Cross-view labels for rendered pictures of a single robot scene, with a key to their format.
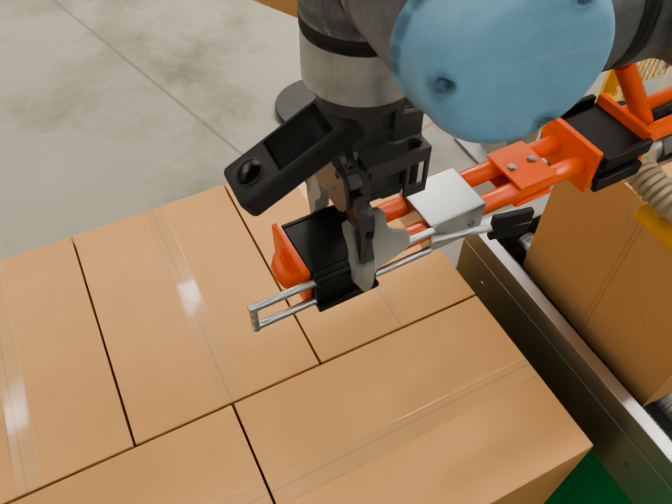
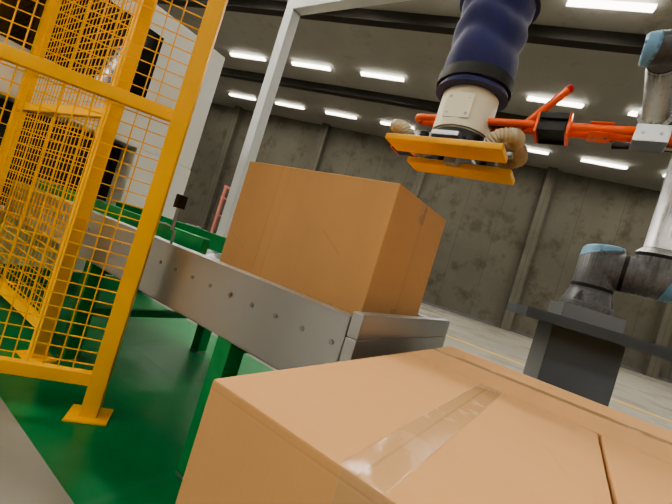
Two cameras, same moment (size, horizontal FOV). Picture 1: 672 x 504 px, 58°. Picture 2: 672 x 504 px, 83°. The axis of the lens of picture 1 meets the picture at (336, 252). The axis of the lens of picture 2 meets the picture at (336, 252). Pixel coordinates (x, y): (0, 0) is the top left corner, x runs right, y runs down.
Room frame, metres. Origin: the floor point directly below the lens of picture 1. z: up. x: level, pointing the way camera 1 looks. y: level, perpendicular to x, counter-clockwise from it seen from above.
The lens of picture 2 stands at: (1.48, 0.36, 0.72)
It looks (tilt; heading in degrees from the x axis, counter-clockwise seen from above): 1 degrees up; 240
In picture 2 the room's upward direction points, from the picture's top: 17 degrees clockwise
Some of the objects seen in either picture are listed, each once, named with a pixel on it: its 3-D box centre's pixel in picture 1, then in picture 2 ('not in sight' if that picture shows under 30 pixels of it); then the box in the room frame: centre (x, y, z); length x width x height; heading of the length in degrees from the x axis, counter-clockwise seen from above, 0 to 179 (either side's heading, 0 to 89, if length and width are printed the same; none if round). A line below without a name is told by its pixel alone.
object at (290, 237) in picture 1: (325, 249); not in sight; (0.39, 0.01, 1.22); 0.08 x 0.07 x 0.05; 118
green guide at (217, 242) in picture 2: not in sight; (190, 232); (1.11, -1.97, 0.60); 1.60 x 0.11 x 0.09; 117
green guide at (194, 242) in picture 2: not in sight; (92, 207); (1.59, -1.73, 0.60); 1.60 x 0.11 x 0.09; 117
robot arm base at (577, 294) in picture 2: not in sight; (588, 297); (-0.21, -0.47, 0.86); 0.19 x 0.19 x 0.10
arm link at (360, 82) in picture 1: (359, 48); not in sight; (0.40, -0.02, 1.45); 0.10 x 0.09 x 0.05; 27
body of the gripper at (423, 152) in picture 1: (366, 135); not in sight; (0.40, -0.03, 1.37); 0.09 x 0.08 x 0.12; 117
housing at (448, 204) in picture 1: (439, 210); (649, 138); (0.45, -0.11, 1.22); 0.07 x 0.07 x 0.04; 28
